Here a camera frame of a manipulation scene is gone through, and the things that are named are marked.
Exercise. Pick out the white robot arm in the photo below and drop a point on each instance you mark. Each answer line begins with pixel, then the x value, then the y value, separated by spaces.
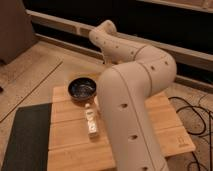
pixel 137 72

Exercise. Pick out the dark ceramic bowl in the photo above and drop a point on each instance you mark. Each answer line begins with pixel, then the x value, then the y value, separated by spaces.
pixel 82 88

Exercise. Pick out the white plastic bottle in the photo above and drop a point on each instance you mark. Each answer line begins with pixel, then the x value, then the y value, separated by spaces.
pixel 91 120

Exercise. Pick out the wooden board table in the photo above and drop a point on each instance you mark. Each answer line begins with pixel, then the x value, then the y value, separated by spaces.
pixel 71 149

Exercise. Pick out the dark floor mat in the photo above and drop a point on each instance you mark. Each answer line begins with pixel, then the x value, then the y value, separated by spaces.
pixel 27 149

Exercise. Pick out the brown armchair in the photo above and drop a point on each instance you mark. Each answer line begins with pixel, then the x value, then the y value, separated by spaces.
pixel 16 32

